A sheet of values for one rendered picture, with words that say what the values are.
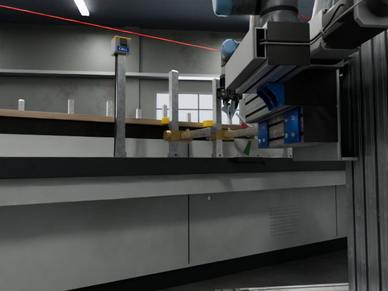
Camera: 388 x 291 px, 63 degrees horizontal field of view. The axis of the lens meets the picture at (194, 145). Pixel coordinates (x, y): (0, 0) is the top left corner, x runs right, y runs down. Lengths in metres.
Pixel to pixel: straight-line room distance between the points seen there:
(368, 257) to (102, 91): 6.36
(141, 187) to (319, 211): 1.46
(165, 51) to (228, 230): 5.48
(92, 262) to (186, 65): 5.72
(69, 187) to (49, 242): 0.33
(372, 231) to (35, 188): 1.12
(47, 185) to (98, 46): 5.93
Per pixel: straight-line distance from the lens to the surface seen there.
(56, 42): 7.36
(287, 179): 1.96
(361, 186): 0.89
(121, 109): 1.42
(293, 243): 2.34
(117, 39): 1.47
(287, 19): 1.03
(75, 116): 1.56
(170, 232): 1.76
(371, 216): 0.87
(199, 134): 1.35
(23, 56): 7.47
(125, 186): 1.43
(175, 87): 1.54
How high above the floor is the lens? 0.68
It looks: 3 degrees up
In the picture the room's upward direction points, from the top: straight up
